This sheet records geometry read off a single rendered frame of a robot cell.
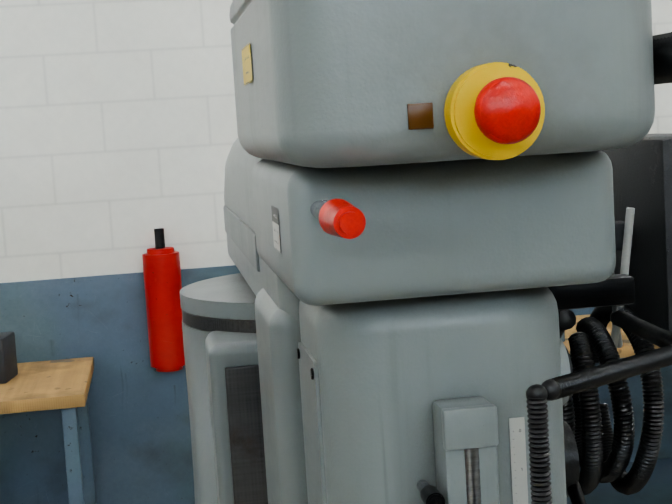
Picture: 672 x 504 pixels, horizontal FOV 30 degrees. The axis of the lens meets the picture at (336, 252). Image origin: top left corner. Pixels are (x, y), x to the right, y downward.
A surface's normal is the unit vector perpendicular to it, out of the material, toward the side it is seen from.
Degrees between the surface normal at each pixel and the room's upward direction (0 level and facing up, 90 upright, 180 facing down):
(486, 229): 90
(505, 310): 68
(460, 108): 90
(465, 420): 90
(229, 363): 90
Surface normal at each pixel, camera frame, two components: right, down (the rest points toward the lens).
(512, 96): 0.14, 0.01
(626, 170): -0.99, 0.07
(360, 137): -0.14, 0.26
